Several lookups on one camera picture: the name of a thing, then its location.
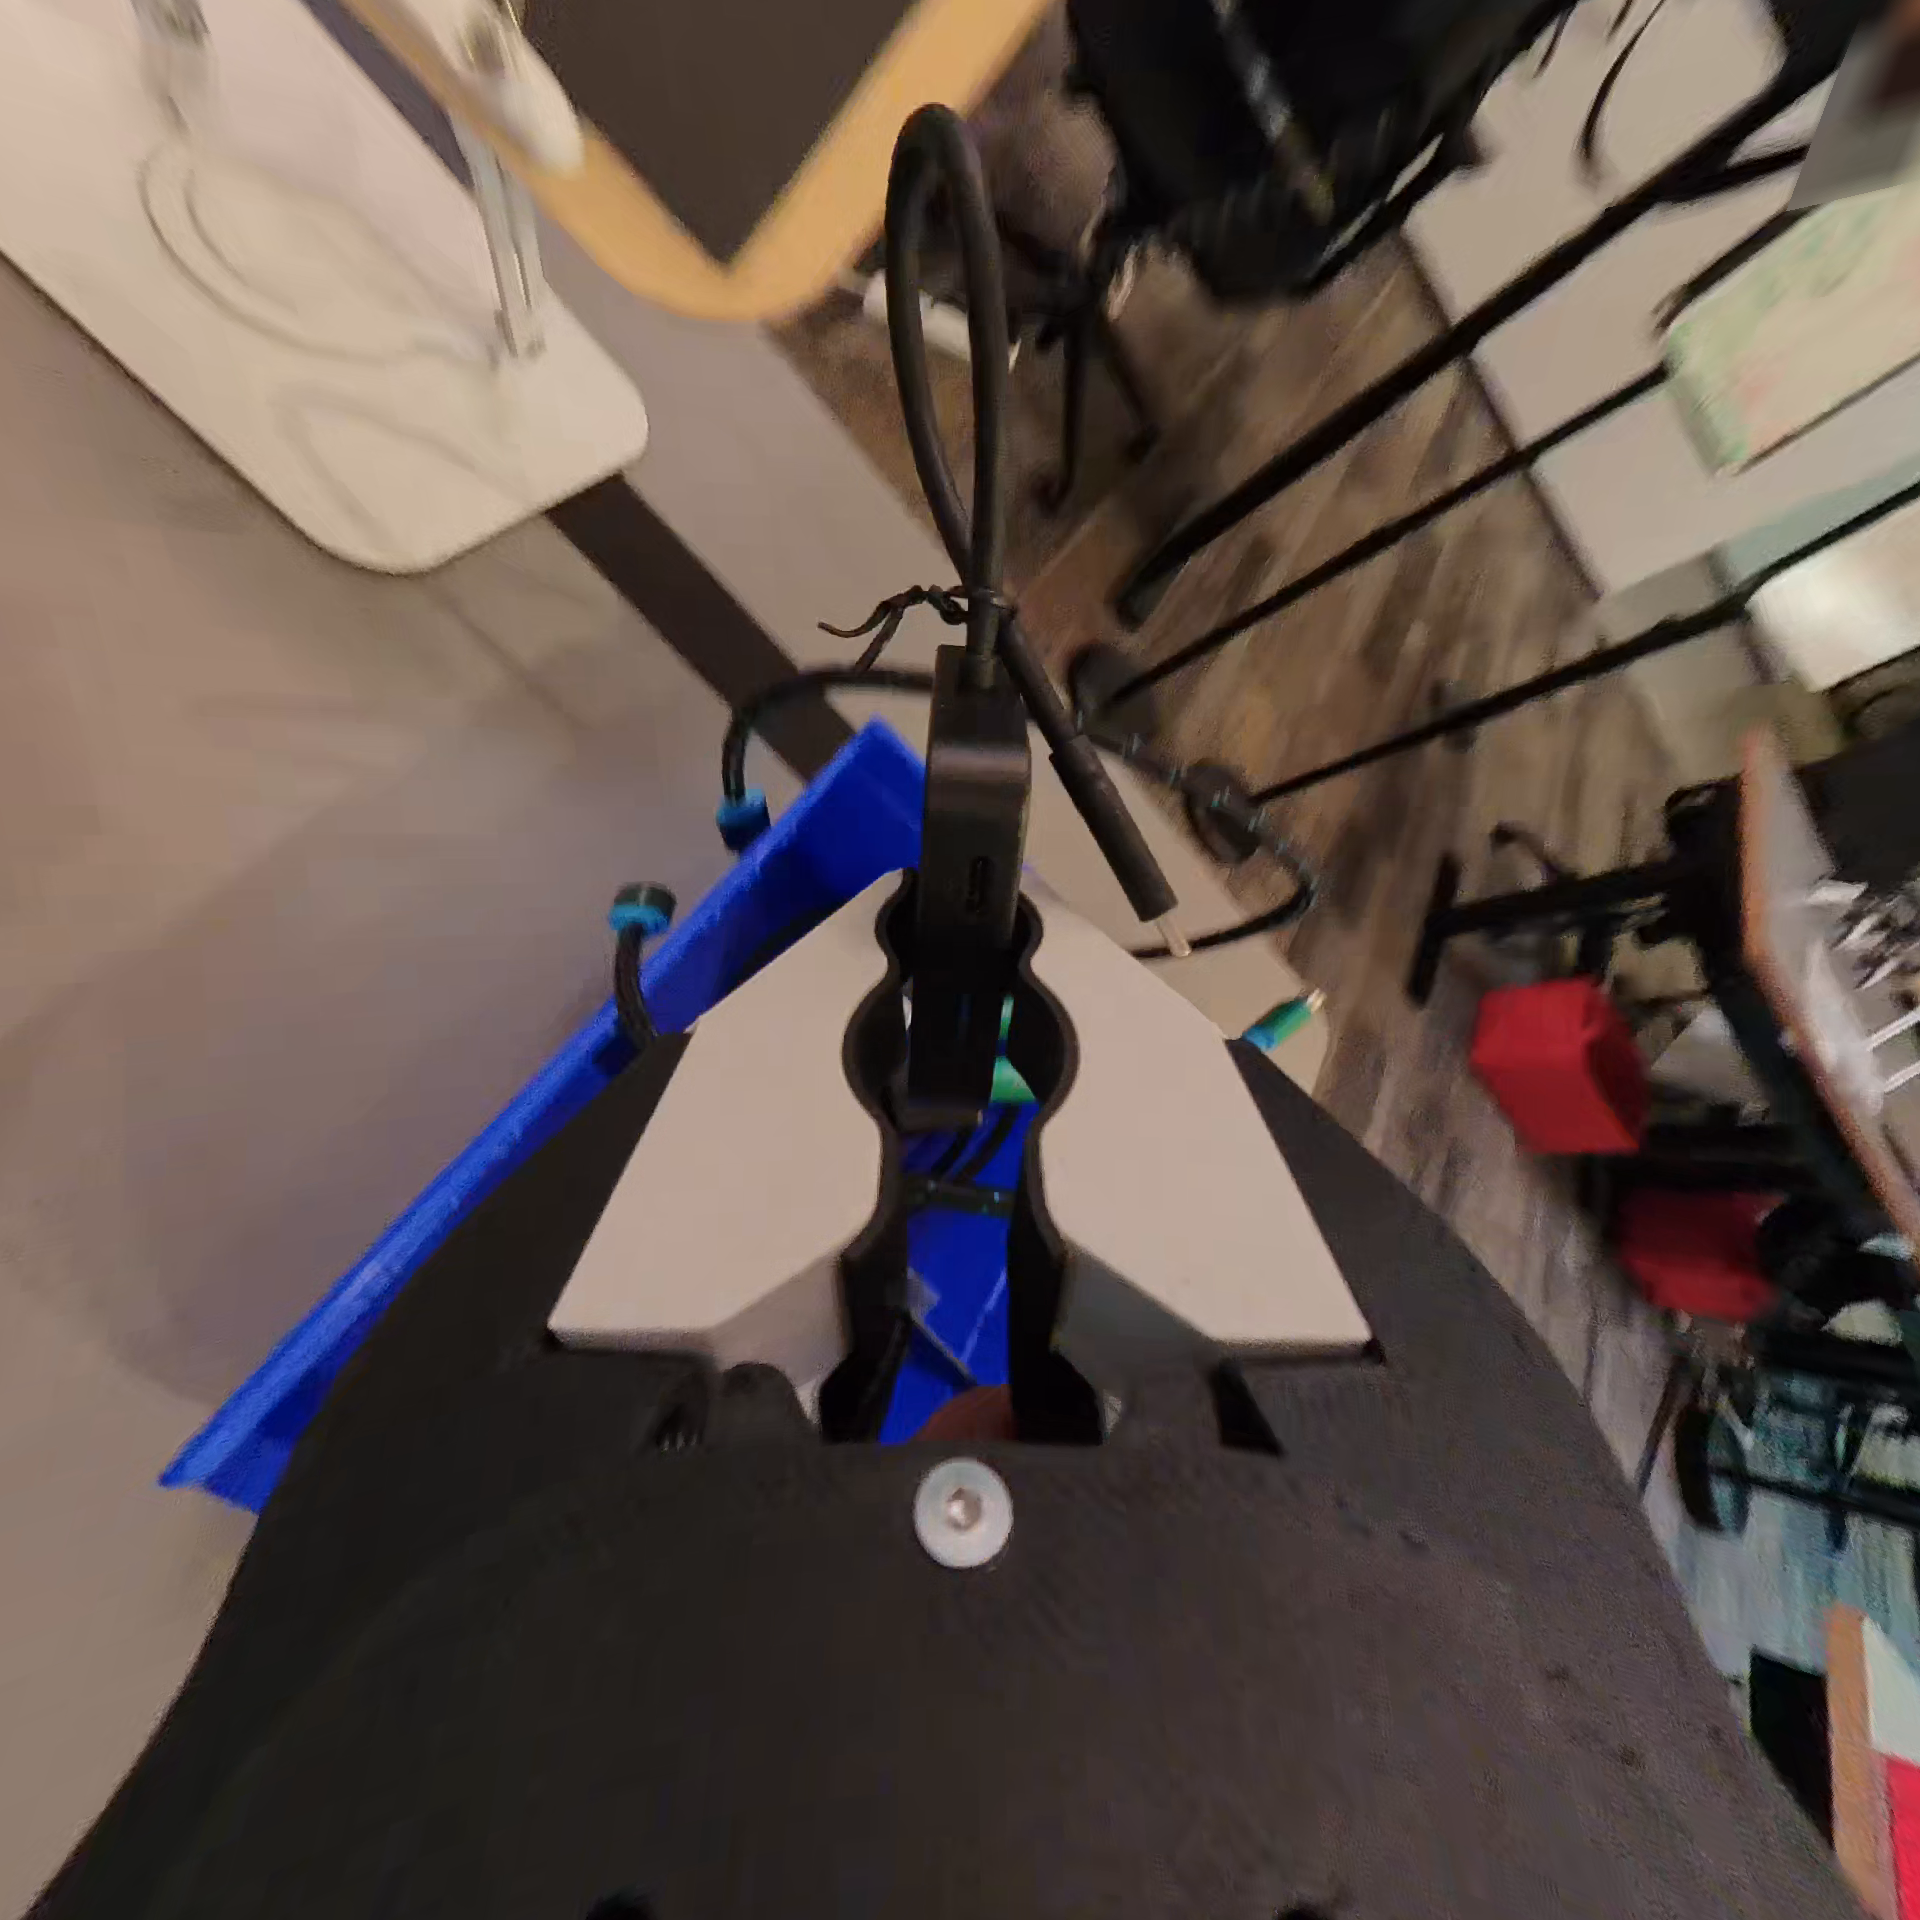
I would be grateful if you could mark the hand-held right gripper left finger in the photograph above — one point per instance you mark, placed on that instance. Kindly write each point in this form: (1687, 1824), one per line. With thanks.
(721, 1200)

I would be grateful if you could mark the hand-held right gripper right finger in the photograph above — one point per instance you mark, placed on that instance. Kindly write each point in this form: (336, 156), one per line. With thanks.
(1201, 1200)

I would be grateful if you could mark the blue divided plastic bin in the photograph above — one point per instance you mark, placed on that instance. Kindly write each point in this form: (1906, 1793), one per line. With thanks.
(540, 1140)

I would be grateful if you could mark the red plastic bin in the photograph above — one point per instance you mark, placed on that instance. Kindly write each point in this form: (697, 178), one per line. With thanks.
(1710, 1256)
(1561, 1065)

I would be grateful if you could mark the white stand base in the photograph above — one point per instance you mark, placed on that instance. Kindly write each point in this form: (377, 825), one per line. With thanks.
(271, 269)

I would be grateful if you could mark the whiteboard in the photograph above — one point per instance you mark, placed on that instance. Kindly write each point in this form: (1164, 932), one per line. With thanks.
(1801, 331)

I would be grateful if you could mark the black office chair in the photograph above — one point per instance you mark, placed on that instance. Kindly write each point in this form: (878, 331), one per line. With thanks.
(1291, 136)

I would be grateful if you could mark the black board with wooden edge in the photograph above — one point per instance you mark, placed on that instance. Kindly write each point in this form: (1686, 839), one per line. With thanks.
(750, 122)

